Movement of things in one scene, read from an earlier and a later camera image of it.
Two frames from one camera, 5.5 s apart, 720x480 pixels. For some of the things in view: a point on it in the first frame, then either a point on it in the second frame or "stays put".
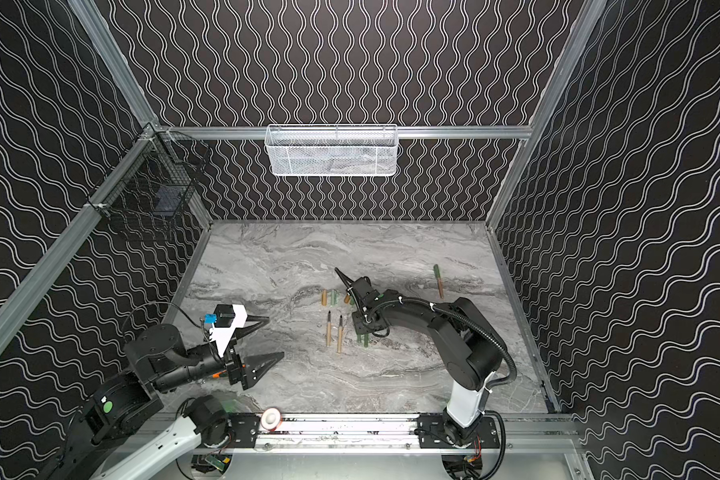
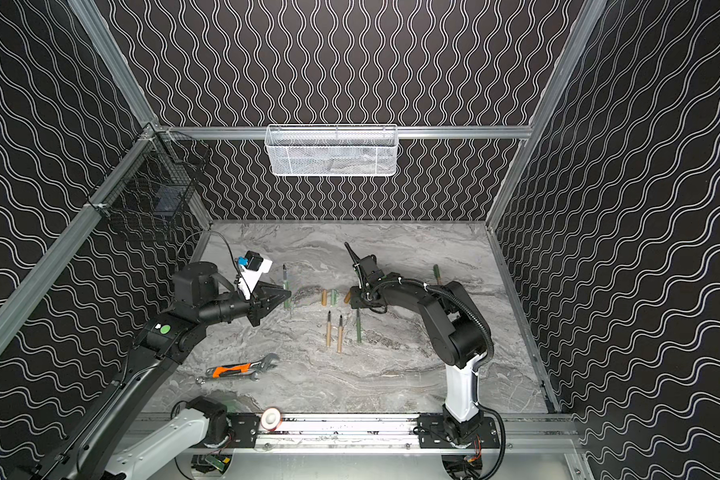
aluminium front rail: [508, 434] stays put
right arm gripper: [363, 301] → [367, 278]
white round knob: [270, 418] stays put
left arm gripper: [237, 366] → [257, 303]
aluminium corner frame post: [585, 31] stays put
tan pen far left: [328, 329] stays put
